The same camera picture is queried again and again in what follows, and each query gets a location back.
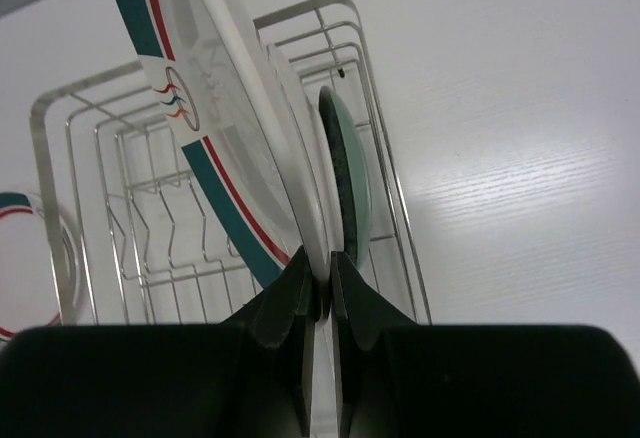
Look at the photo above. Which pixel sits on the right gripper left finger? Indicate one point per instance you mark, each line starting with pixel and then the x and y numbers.
pixel 248 376

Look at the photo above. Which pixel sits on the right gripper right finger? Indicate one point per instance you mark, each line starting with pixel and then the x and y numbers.
pixel 397 378

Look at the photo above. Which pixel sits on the blue floral green plate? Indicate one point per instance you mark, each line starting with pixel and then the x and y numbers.
pixel 351 173

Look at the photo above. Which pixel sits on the green red rimmed plate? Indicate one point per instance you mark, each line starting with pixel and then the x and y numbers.
pixel 28 295
pixel 211 77

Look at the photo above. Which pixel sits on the white plate grey rim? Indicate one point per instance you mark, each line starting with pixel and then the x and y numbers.
pixel 306 178

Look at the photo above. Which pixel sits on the metal wire dish rack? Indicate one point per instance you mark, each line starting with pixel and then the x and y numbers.
pixel 134 239

